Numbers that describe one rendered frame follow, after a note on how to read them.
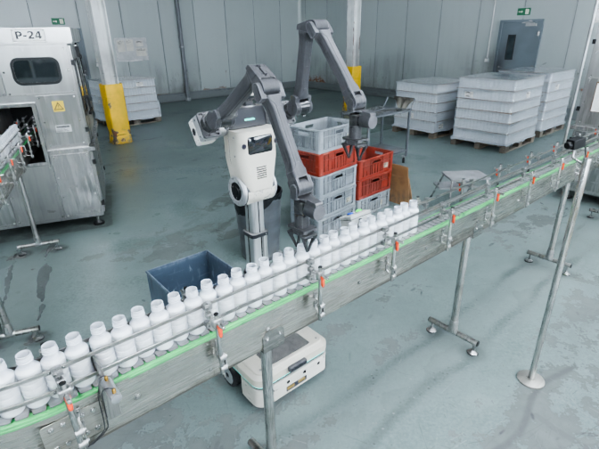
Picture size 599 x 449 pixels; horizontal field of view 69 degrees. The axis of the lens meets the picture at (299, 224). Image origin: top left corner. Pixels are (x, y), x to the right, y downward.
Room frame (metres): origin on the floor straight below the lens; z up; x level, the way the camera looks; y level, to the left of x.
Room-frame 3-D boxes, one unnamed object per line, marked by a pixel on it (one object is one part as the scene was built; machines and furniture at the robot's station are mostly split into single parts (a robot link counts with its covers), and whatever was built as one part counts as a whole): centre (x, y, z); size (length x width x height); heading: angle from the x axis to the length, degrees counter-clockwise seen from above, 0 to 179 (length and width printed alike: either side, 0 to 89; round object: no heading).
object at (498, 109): (7.87, -3.57, 0.59); 1.24 x 1.03 x 1.17; 132
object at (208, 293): (1.25, 0.31, 1.08); 0.06 x 0.06 x 0.17
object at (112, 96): (8.50, 3.48, 0.55); 0.40 x 0.40 x 1.10; 40
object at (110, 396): (0.92, 0.58, 0.96); 0.23 x 0.10 x 0.27; 40
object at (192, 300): (1.20, 0.35, 1.08); 0.06 x 0.06 x 0.17
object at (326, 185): (4.25, -0.26, 0.55); 0.61 x 0.41 x 0.22; 137
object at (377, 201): (4.78, -0.73, 0.11); 0.61 x 0.41 x 0.22; 133
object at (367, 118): (1.89, -0.28, 1.60); 0.12 x 0.09 x 0.12; 40
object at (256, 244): (2.15, 0.24, 0.74); 0.11 x 0.11 x 0.40; 40
